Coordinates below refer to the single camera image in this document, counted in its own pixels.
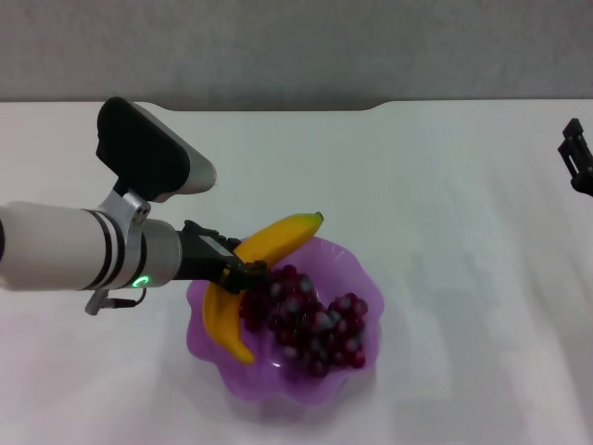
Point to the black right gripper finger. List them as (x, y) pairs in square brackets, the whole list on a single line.
[(578, 148)]

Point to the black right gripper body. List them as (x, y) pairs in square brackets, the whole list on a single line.
[(584, 183)]

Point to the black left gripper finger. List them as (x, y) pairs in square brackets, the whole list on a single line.
[(243, 275)]

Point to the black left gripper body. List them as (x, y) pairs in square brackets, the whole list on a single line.
[(204, 255)]

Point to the yellow banana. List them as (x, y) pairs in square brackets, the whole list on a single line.
[(278, 236)]

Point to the dark red grape bunch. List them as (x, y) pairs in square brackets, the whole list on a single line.
[(315, 324)]

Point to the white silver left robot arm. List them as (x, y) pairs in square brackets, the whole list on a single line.
[(60, 250)]

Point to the purple scalloped plastic bowl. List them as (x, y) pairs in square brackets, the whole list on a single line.
[(352, 278)]

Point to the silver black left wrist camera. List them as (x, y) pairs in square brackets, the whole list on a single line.
[(143, 153)]

